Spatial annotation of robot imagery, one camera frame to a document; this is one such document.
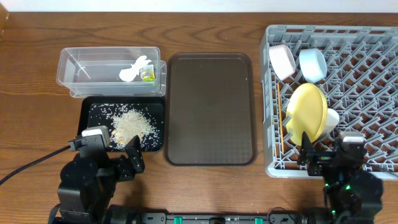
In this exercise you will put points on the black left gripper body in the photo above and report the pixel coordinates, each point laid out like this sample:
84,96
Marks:
123,163

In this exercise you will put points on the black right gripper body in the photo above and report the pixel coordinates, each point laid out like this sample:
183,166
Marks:
315,156

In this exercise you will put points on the leftover white rice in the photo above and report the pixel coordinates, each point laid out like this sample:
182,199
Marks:
126,120

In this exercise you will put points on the white green plastic cup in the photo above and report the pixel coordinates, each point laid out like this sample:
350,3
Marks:
332,121

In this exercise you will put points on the yellow plastic plate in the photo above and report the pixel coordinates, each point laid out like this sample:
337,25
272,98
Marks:
307,110

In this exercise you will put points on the white paper napkin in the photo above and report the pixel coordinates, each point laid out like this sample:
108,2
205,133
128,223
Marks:
129,74

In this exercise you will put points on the silver green snack wrapper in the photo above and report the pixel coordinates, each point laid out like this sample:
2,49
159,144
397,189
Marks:
147,73

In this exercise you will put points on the light blue plastic bowl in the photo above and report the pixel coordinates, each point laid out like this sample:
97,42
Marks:
312,65

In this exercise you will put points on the pink plastic bowl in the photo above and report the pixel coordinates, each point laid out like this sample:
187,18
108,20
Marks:
282,61

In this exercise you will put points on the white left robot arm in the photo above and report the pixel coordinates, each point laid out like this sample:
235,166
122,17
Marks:
89,181

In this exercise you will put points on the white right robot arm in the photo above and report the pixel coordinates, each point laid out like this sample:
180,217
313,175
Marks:
351,195

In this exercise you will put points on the black food waste tray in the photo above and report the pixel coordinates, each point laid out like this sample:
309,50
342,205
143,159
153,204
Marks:
87,102

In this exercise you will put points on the clear plastic waste bin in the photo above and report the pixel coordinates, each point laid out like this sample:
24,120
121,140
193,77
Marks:
94,71

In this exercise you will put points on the grey plastic dishwasher rack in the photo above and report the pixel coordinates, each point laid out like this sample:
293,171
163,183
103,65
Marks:
360,85

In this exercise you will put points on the dark brown serving tray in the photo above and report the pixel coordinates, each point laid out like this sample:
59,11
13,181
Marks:
210,110

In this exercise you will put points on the black rail with green clips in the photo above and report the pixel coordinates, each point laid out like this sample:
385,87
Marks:
275,216

